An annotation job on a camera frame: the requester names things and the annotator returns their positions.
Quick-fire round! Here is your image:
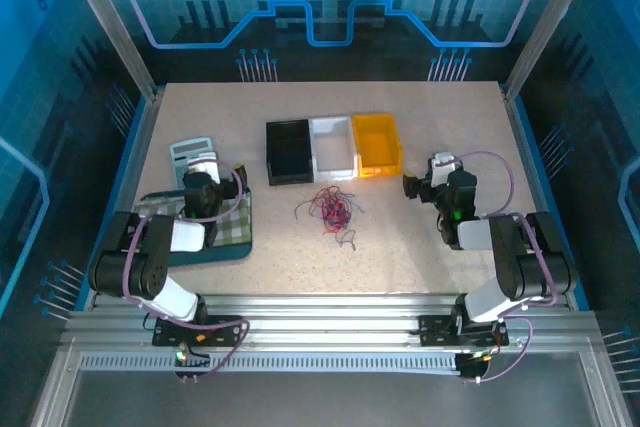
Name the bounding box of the green checkered cloth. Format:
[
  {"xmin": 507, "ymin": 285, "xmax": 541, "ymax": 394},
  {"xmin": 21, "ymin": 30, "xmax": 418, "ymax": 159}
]
[{"xmin": 136, "ymin": 188, "xmax": 252, "ymax": 249}]

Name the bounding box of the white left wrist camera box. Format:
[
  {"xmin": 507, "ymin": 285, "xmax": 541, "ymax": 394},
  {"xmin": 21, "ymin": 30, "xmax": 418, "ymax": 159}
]
[{"xmin": 198, "ymin": 152, "xmax": 222, "ymax": 184}]

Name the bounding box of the black plastic bin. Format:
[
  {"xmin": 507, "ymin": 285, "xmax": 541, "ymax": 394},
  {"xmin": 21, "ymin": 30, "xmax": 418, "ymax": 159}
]
[{"xmin": 265, "ymin": 118, "xmax": 317, "ymax": 188}]

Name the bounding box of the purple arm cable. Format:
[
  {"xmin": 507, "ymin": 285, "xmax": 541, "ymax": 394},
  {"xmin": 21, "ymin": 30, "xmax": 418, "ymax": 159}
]
[
  {"xmin": 121, "ymin": 156, "xmax": 252, "ymax": 381},
  {"xmin": 447, "ymin": 150, "xmax": 561, "ymax": 385}
]

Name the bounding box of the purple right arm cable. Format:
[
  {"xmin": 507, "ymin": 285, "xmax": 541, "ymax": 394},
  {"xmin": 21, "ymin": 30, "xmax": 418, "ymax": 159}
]
[{"xmin": 447, "ymin": 150, "xmax": 561, "ymax": 385}]

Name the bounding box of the white plastic bin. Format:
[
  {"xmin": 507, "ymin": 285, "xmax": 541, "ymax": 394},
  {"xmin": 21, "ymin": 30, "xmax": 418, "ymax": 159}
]
[{"xmin": 308, "ymin": 115, "xmax": 359, "ymax": 184}]

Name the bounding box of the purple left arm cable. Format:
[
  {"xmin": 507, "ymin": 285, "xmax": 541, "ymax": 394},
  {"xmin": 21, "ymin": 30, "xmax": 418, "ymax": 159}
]
[{"xmin": 121, "ymin": 156, "xmax": 252, "ymax": 381}]

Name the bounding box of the aluminium frame post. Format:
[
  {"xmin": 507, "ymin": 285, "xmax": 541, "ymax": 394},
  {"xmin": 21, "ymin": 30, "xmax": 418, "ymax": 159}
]
[
  {"xmin": 53, "ymin": 0, "xmax": 161, "ymax": 99},
  {"xmin": 501, "ymin": 0, "xmax": 602, "ymax": 98}
]

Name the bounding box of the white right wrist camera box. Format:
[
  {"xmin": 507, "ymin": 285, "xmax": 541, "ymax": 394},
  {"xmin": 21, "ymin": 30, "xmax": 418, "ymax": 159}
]
[{"xmin": 431, "ymin": 151, "xmax": 455, "ymax": 184}]

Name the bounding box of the yellow plastic bin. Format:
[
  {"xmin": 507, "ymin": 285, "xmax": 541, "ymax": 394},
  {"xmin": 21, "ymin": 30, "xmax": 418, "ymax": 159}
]
[{"xmin": 350, "ymin": 112, "xmax": 405, "ymax": 180}]

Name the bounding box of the grey pocket calculator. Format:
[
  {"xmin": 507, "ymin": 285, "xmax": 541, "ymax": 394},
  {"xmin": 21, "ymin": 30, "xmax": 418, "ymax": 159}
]
[{"xmin": 169, "ymin": 135, "xmax": 218, "ymax": 189}]

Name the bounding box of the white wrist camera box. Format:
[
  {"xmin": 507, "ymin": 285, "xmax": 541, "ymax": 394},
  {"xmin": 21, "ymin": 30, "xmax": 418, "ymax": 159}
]
[
  {"xmin": 198, "ymin": 152, "xmax": 222, "ymax": 184},
  {"xmin": 431, "ymin": 151, "xmax": 455, "ymax": 184}
]

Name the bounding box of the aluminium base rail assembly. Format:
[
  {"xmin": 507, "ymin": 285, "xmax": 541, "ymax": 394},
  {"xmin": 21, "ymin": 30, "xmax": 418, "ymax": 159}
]
[{"xmin": 61, "ymin": 292, "xmax": 599, "ymax": 349}]

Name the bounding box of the thin grey cable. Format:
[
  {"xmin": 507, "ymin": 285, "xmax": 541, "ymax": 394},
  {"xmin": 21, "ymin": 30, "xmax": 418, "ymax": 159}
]
[
  {"xmin": 334, "ymin": 228, "xmax": 359, "ymax": 253},
  {"xmin": 293, "ymin": 197, "xmax": 326, "ymax": 222}
]

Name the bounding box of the aluminium table side rail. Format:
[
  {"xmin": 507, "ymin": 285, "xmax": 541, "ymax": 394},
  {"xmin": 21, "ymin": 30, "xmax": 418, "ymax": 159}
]
[
  {"xmin": 82, "ymin": 86, "xmax": 167, "ymax": 311},
  {"xmin": 501, "ymin": 82, "xmax": 584, "ymax": 311}
]

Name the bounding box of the small controller board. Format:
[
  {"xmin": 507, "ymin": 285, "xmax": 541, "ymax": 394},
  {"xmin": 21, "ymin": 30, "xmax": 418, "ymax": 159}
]
[
  {"xmin": 455, "ymin": 350, "xmax": 498, "ymax": 385},
  {"xmin": 171, "ymin": 341, "xmax": 212, "ymax": 384}
]

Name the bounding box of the grey metal bench panel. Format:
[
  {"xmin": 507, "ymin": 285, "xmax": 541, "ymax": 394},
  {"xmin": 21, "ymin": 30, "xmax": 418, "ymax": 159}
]
[{"xmin": 28, "ymin": 346, "xmax": 632, "ymax": 427}]

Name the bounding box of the teal plastic tray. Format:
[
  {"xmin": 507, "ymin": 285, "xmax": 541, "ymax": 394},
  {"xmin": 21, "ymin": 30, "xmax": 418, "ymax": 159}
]
[{"xmin": 132, "ymin": 185, "xmax": 254, "ymax": 269}]

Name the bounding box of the slotted grey cable duct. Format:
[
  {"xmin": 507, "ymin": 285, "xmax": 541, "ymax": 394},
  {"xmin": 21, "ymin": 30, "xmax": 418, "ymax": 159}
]
[{"xmin": 76, "ymin": 351, "xmax": 472, "ymax": 376}]

